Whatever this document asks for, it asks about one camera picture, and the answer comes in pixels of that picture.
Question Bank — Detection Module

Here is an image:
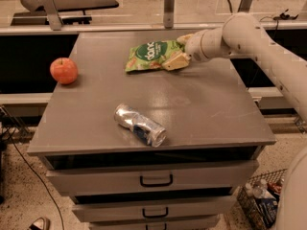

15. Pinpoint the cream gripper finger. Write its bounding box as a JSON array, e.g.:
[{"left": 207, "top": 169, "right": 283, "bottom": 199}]
[
  {"left": 177, "top": 34, "right": 193, "bottom": 45},
  {"left": 162, "top": 52, "right": 191, "bottom": 71}
]

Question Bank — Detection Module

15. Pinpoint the middle metal bracket post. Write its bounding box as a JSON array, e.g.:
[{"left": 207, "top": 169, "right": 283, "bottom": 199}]
[{"left": 163, "top": 0, "right": 175, "bottom": 29}]

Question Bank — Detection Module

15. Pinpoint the middle drawer black handle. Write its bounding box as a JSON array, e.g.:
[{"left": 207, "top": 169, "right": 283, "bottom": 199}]
[{"left": 142, "top": 207, "right": 169, "bottom": 219}]

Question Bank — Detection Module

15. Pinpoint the red snack packet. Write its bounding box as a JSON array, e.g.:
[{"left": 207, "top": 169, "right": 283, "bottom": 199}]
[{"left": 268, "top": 182, "right": 282, "bottom": 194}]

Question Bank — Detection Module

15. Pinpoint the black bench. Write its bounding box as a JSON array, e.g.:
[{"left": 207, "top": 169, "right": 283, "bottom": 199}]
[{"left": 11, "top": 0, "right": 119, "bottom": 26}]

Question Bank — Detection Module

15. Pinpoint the wire mesh basket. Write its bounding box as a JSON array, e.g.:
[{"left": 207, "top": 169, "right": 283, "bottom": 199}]
[{"left": 237, "top": 169, "right": 287, "bottom": 230}]

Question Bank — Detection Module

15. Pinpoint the black cable on rail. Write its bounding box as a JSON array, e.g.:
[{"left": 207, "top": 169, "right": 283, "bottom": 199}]
[{"left": 259, "top": 9, "right": 294, "bottom": 34}]

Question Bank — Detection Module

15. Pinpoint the clear plastic water bottle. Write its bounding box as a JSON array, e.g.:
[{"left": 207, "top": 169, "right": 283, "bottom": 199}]
[{"left": 252, "top": 179, "right": 273, "bottom": 199}]

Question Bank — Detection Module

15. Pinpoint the red apple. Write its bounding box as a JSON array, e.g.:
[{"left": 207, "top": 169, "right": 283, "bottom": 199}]
[{"left": 50, "top": 57, "right": 78, "bottom": 84}]

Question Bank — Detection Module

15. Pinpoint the grey drawer cabinet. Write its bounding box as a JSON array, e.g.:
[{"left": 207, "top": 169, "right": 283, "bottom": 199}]
[{"left": 29, "top": 31, "right": 275, "bottom": 230}]

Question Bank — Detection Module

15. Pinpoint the blue snack bag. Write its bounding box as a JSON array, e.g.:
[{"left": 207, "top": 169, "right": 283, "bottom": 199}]
[{"left": 255, "top": 198, "right": 278, "bottom": 228}]

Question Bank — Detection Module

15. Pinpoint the crushed silver can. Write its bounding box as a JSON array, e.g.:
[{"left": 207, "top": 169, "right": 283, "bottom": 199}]
[{"left": 114, "top": 103, "right": 166, "bottom": 147}]

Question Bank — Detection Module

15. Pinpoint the black floor cable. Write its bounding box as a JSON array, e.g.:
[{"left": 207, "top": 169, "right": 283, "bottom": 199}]
[{"left": 0, "top": 105, "right": 66, "bottom": 230}]

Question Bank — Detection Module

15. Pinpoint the left metal bracket post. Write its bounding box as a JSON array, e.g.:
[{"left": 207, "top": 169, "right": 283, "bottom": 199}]
[{"left": 41, "top": 0, "right": 62, "bottom": 31}]

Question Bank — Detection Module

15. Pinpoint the bottom drawer black handle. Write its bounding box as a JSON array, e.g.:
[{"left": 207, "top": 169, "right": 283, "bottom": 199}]
[{"left": 145, "top": 223, "right": 167, "bottom": 230}]

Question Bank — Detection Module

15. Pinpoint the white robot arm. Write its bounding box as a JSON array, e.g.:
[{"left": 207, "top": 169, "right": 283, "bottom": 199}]
[{"left": 177, "top": 12, "right": 307, "bottom": 230}]

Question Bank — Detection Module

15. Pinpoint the shoe tip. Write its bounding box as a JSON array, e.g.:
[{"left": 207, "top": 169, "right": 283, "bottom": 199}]
[{"left": 27, "top": 217, "right": 50, "bottom": 230}]

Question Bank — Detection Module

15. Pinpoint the green rice chip bag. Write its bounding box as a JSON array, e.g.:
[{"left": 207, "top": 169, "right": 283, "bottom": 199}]
[{"left": 125, "top": 40, "right": 184, "bottom": 72}]

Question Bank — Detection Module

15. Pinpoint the drawer black handle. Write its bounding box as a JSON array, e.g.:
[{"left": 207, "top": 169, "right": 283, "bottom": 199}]
[
  {"left": 139, "top": 174, "right": 174, "bottom": 188},
  {"left": 142, "top": 207, "right": 169, "bottom": 219},
  {"left": 145, "top": 223, "right": 167, "bottom": 230}
]

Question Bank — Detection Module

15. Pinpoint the top drawer black handle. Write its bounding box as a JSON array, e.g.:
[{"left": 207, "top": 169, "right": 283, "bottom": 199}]
[{"left": 139, "top": 174, "right": 174, "bottom": 188}]

